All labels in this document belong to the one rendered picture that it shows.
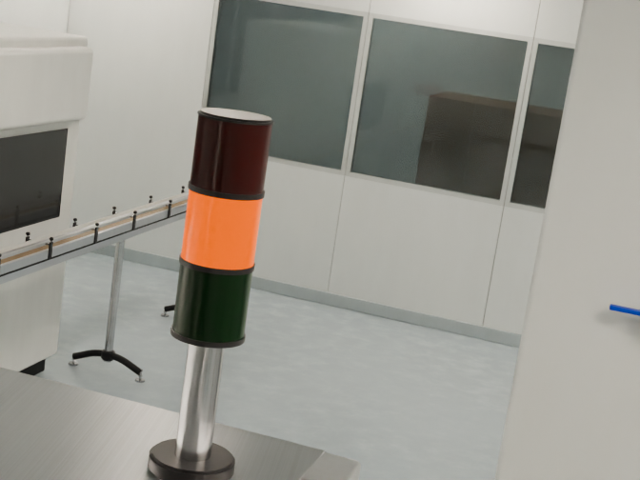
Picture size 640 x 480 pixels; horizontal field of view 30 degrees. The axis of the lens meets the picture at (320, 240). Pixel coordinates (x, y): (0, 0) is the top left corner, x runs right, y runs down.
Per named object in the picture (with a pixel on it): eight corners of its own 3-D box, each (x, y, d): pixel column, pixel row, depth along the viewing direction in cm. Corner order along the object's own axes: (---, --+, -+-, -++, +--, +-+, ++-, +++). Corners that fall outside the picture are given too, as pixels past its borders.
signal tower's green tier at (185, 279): (160, 332, 79) (168, 262, 78) (190, 316, 84) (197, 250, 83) (228, 349, 78) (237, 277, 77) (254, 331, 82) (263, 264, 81)
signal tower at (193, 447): (131, 474, 81) (174, 109, 76) (169, 446, 87) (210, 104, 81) (213, 496, 79) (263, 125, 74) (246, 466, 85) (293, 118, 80)
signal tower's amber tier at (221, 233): (169, 260, 78) (177, 188, 77) (198, 248, 83) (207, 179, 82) (237, 275, 77) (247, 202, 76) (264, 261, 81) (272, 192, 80)
